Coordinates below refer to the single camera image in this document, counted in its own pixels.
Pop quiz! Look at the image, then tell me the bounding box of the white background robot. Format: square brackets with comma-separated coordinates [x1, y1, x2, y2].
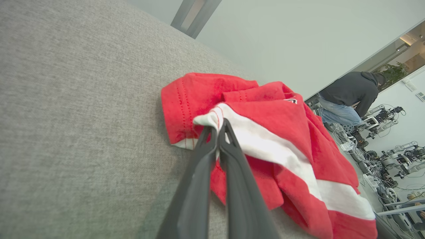
[379, 141, 425, 178]
[352, 104, 406, 140]

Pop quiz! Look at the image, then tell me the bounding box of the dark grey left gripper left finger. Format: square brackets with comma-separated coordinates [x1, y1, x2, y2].
[156, 126, 218, 239]

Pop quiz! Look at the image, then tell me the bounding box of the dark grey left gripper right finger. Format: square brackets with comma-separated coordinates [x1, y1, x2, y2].
[218, 119, 281, 239]

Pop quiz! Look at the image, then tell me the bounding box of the green potted plant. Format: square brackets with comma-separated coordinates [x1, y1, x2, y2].
[374, 61, 409, 91]

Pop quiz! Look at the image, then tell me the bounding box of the red shirt with white trim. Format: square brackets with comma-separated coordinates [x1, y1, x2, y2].
[161, 72, 378, 239]

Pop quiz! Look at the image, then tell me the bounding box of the person in black hoodie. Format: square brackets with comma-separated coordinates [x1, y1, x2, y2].
[316, 71, 387, 127]

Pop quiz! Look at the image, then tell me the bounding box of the grey fabric sofa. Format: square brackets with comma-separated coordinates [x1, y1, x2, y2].
[0, 0, 319, 239]

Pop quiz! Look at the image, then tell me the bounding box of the grey metal stand base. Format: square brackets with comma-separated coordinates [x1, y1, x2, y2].
[171, 0, 222, 39]

